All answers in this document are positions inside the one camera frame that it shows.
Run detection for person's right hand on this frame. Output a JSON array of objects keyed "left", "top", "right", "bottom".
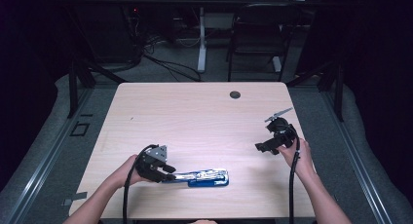
[{"left": 277, "top": 137, "right": 316, "bottom": 181}]

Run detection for person's left hand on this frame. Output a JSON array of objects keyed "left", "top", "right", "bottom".
[{"left": 111, "top": 154, "right": 151, "bottom": 190}]

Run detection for grey tape strip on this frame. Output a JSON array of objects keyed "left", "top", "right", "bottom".
[{"left": 60, "top": 191, "right": 89, "bottom": 207}]

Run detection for black floor cables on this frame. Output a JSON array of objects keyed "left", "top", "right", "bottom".
[{"left": 139, "top": 35, "right": 203, "bottom": 83}]

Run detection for white desk leg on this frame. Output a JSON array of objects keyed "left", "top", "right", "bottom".
[{"left": 197, "top": 6, "right": 207, "bottom": 74}]

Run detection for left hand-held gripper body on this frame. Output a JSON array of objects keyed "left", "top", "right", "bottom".
[{"left": 133, "top": 144, "right": 169, "bottom": 183}]

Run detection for aluminium floor rail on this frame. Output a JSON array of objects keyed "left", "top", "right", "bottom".
[
  {"left": 0, "top": 87, "right": 95, "bottom": 224},
  {"left": 320, "top": 91, "right": 394, "bottom": 224}
]

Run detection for black chair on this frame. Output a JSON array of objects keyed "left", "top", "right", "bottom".
[{"left": 226, "top": 3, "right": 304, "bottom": 83}]

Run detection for dark computer tower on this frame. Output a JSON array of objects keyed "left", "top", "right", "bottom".
[{"left": 94, "top": 3, "right": 144, "bottom": 64}]

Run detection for black metal stand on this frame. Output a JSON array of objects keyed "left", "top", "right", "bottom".
[
  {"left": 285, "top": 60, "right": 346, "bottom": 123},
  {"left": 66, "top": 56, "right": 129, "bottom": 120}
]

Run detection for black tape square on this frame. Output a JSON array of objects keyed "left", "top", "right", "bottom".
[{"left": 69, "top": 121, "right": 91, "bottom": 137}]

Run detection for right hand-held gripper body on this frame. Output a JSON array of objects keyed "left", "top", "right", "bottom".
[{"left": 264, "top": 107, "right": 298, "bottom": 149}]

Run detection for blue stapler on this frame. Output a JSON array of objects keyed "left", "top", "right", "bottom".
[{"left": 162, "top": 168, "right": 230, "bottom": 189}]

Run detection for person's knee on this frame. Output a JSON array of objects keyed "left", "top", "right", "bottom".
[{"left": 185, "top": 218, "right": 219, "bottom": 224}]

